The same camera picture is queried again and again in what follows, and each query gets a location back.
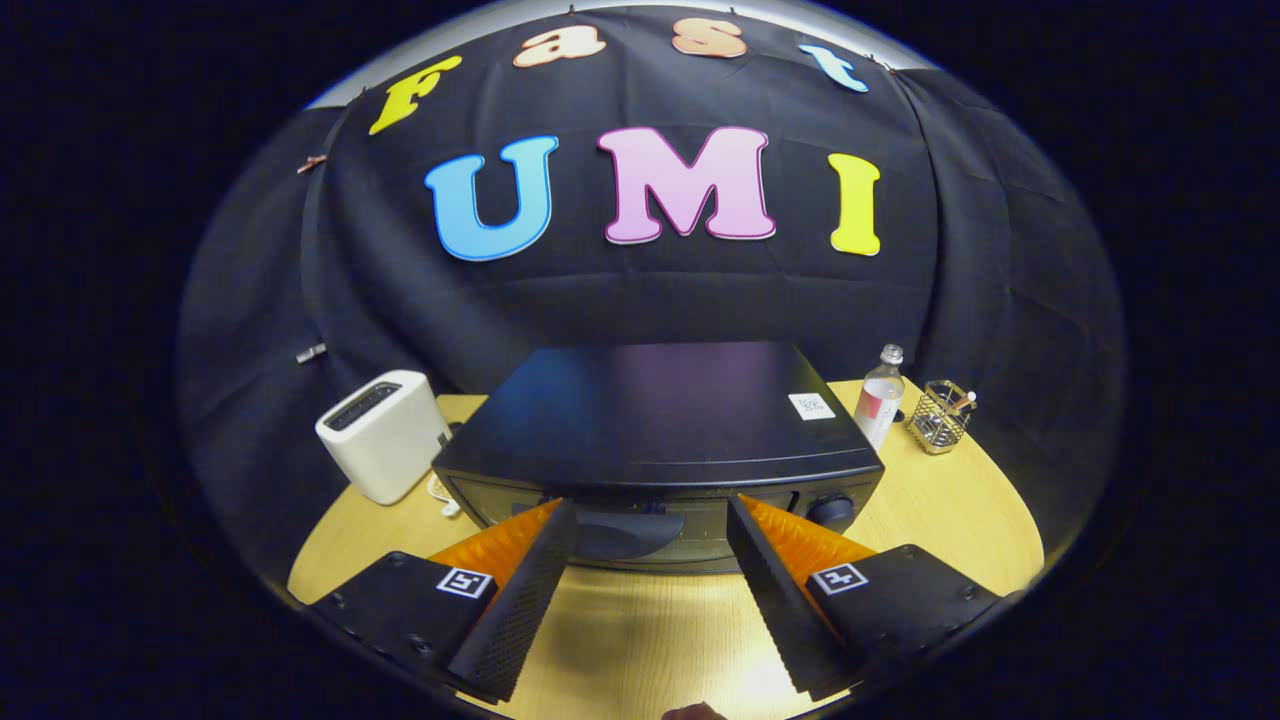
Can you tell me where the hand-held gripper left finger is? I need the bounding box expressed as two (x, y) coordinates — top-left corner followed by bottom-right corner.
(305, 498), (579, 704)

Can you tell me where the white bread toaster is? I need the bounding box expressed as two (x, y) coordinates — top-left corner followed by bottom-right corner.
(315, 370), (453, 506)

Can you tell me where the clear plastic bottle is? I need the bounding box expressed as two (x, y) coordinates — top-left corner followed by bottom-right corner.
(855, 344), (907, 451)

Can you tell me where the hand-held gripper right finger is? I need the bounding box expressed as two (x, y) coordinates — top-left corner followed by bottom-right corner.
(725, 495), (1004, 701)

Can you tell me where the wire mesh basket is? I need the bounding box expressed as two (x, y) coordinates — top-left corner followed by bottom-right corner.
(906, 380), (976, 456)

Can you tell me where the black backdrop cloth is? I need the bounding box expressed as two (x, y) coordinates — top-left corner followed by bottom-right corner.
(175, 5), (1126, 581)

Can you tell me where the black toaster oven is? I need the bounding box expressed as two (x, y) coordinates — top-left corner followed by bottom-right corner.
(432, 342), (886, 574)

